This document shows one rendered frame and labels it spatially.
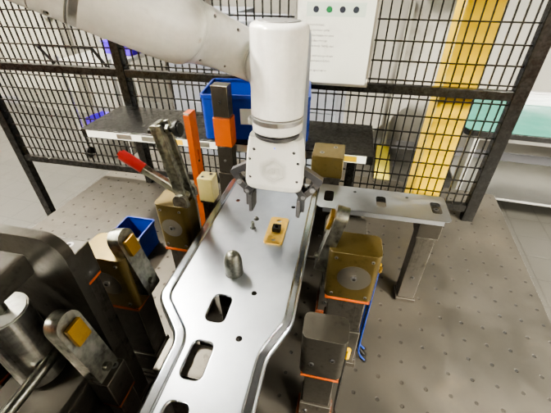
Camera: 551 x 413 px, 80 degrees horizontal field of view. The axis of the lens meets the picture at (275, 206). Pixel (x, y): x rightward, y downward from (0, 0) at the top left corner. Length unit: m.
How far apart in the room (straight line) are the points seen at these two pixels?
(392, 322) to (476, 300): 0.26
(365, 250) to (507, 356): 0.52
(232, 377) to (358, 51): 0.89
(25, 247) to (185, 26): 0.32
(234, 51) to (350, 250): 0.38
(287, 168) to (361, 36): 0.59
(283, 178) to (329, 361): 0.30
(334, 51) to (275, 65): 0.59
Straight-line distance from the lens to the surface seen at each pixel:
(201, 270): 0.61
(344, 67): 1.08
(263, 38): 0.49
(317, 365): 0.59
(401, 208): 0.79
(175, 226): 0.72
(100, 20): 0.45
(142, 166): 0.70
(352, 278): 0.61
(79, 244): 0.54
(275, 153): 0.55
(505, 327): 1.06
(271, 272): 0.59
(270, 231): 0.67
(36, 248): 0.47
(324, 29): 1.06
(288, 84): 0.50
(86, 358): 0.52
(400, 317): 0.96
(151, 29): 0.45
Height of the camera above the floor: 1.44
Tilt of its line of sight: 36 degrees down
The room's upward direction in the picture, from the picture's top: straight up
